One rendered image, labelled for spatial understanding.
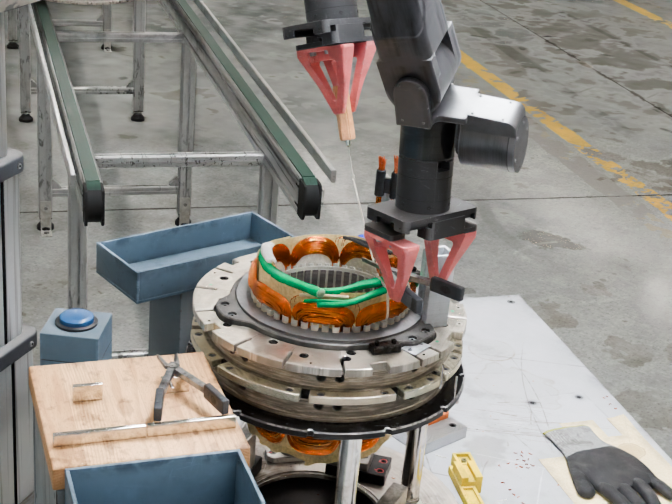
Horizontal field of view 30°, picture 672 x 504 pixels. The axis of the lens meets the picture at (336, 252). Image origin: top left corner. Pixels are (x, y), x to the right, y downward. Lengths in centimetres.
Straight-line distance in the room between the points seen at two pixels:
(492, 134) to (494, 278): 307
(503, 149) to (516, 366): 86
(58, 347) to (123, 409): 24
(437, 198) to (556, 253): 331
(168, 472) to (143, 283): 43
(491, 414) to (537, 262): 260
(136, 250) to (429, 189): 55
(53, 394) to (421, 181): 43
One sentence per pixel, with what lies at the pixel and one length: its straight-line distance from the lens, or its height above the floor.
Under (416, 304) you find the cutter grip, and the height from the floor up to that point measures 118.
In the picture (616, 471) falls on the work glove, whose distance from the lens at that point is 180.
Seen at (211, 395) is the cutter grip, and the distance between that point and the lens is 127.
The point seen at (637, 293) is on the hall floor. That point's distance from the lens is 437.
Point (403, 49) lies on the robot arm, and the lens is 119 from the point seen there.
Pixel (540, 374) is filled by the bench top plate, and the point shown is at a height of 78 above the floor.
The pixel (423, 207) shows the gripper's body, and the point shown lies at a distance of 128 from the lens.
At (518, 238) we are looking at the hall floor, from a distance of 467.
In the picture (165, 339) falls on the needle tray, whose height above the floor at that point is 93.
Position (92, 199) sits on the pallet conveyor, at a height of 73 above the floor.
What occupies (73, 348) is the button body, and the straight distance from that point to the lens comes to 151.
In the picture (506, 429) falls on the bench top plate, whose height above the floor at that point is 78.
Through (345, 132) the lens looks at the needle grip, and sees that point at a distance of 138.
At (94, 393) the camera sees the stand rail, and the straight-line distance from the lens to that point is 130.
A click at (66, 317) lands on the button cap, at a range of 152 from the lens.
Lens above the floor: 173
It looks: 23 degrees down
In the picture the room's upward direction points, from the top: 5 degrees clockwise
